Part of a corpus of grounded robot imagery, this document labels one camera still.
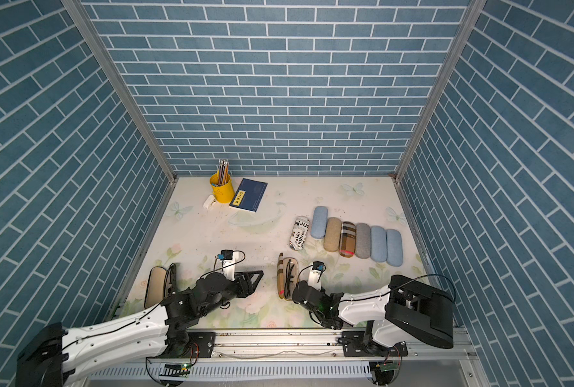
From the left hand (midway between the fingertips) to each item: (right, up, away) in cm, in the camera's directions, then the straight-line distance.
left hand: (264, 278), depth 76 cm
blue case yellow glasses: (+42, +7, +18) cm, 47 cm away
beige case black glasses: (-39, -6, +7) cm, 40 cm away
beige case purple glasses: (+25, +11, +20) cm, 33 cm away
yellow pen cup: (-23, +27, +30) cm, 47 cm away
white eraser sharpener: (-30, +24, +32) cm, 49 cm away
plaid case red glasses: (+31, +9, +19) cm, 37 cm away
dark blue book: (-13, +27, +35) cm, 46 cm away
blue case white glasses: (+49, +6, +18) cm, 52 cm away
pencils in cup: (-23, +37, +28) cm, 52 cm away
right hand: (+9, -7, +9) cm, 15 cm away
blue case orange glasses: (+20, +15, +26) cm, 36 cm away
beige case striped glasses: (+11, +12, +20) cm, 26 cm away
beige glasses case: (+7, -3, +10) cm, 13 cm away
